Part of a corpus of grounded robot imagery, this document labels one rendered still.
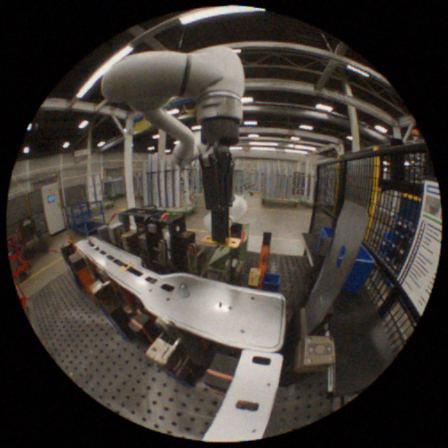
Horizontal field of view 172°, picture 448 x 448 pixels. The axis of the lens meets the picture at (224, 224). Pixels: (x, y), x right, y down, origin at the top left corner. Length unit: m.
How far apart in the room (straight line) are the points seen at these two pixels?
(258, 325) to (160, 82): 0.58
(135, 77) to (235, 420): 0.62
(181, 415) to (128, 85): 0.88
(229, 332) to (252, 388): 0.16
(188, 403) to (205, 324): 0.39
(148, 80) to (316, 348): 0.59
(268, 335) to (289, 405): 0.40
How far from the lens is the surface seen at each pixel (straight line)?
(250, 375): 0.38
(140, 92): 0.31
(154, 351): 0.37
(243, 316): 0.44
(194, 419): 0.69
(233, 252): 0.50
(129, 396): 0.76
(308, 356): 0.36
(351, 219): 0.30
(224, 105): 0.28
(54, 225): 7.19
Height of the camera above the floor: 1.37
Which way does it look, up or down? 19 degrees down
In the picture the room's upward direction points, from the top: straight up
